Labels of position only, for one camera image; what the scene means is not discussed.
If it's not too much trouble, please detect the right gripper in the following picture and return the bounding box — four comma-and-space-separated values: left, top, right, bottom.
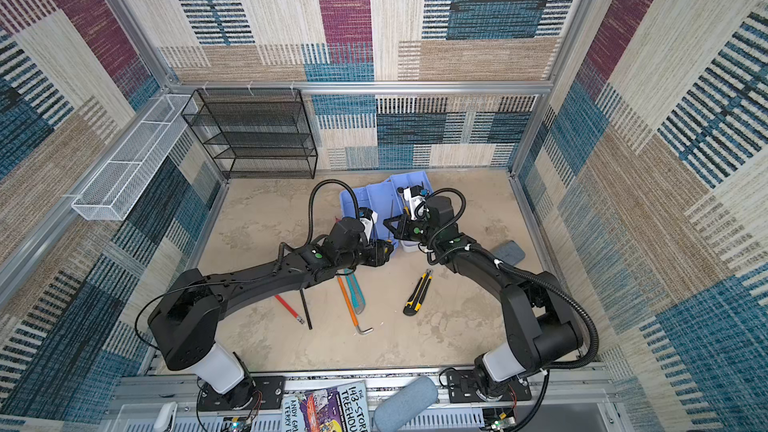
383, 213, 438, 245

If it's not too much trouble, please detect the blue white plastic toolbox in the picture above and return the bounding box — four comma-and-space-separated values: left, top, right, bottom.
354, 171, 434, 249

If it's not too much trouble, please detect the teal utility knife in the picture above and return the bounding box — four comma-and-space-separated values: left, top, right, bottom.
346, 273, 366, 315

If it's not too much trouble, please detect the yellow black utility knife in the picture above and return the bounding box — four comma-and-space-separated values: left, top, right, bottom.
403, 269, 433, 317

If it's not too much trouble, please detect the orange handled hex key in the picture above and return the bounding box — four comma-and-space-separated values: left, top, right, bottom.
336, 276, 374, 336

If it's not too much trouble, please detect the black hex key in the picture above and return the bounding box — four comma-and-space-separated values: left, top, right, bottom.
299, 289, 313, 330

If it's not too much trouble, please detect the red handled hex key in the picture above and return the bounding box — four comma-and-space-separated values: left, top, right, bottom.
274, 294, 306, 325

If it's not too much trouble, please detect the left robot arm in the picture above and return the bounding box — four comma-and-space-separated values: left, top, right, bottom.
147, 217, 394, 409

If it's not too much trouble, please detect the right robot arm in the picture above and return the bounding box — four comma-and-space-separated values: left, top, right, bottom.
384, 214, 599, 400

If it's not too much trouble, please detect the grey sponge block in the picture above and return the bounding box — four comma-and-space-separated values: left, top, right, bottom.
491, 241, 526, 266

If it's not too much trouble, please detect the colourful children's book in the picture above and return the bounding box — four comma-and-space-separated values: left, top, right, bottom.
280, 381, 372, 432

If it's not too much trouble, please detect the grey foam roller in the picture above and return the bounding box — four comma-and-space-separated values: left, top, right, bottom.
373, 376, 438, 432

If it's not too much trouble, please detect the black mesh shelf rack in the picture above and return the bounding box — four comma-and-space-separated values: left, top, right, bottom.
181, 88, 318, 179

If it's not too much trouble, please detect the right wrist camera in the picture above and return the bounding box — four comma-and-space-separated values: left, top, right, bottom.
398, 185, 430, 220

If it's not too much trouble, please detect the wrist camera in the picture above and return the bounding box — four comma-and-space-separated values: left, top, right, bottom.
398, 185, 430, 220
358, 207, 378, 241

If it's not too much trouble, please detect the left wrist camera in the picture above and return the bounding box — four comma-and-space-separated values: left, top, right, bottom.
358, 207, 378, 241

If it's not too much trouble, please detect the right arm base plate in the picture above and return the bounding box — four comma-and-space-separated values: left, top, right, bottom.
438, 367, 532, 403

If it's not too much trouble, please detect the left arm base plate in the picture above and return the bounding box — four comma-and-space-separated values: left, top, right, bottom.
197, 375, 286, 412

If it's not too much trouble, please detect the white wire mesh basket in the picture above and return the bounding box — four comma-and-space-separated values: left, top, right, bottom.
72, 94, 190, 221

